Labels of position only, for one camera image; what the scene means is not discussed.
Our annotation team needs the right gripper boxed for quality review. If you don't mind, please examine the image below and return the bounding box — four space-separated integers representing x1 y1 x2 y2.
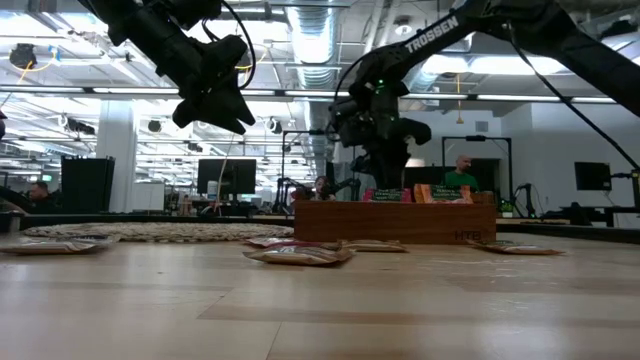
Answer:
360 79 433 190

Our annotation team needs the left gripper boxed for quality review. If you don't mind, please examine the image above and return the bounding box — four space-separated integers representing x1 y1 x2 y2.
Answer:
172 34 257 136

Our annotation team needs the beige herbal tea packet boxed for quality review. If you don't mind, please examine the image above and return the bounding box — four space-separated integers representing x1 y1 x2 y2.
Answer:
0 234 121 256
467 238 566 257
243 244 357 267
339 238 410 254

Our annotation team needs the wooden tea organizer box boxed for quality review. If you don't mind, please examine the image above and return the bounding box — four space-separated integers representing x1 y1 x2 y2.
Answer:
293 191 498 245

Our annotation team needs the black computer monitor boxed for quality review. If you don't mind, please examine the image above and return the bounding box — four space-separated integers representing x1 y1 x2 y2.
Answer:
197 158 258 196

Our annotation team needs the person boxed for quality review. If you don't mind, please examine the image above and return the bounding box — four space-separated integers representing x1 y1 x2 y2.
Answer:
27 179 65 215
441 153 481 194
310 174 337 202

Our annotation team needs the long ceiling light strip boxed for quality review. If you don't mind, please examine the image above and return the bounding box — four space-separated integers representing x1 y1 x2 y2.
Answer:
92 87 181 95
475 94 564 103

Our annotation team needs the white square pillar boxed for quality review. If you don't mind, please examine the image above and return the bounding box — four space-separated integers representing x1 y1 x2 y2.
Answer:
95 99 139 214

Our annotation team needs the round ceiling sensor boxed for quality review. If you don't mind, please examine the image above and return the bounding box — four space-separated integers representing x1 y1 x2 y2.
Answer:
392 16 414 37

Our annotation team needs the round woven straw placemat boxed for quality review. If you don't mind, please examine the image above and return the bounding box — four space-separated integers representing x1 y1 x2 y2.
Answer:
22 221 296 245

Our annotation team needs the bright ceiling light panel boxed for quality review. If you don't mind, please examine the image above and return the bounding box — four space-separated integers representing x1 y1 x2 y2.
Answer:
422 53 571 76

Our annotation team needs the black office cabinet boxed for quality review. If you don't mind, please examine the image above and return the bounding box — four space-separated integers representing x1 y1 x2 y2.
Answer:
60 155 117 215

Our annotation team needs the black ceiling device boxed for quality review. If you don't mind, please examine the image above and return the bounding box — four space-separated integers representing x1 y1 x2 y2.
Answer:
8 43 39 70

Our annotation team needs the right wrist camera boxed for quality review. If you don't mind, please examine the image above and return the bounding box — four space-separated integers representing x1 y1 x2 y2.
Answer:
328 97 363 148

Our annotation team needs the yellow hanging cord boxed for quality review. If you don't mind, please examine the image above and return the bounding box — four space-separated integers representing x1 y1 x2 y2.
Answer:
454 73 465 125

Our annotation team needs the black metal rig frame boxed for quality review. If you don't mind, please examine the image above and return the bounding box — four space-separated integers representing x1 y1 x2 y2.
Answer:
441 134 514 201

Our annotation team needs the silver ventilation duct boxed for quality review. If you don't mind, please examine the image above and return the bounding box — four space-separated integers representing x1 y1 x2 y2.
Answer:
285 0 344 91

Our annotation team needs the wall-mounted black screen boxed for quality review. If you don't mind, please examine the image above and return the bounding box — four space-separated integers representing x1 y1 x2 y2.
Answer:
573 160 613 192

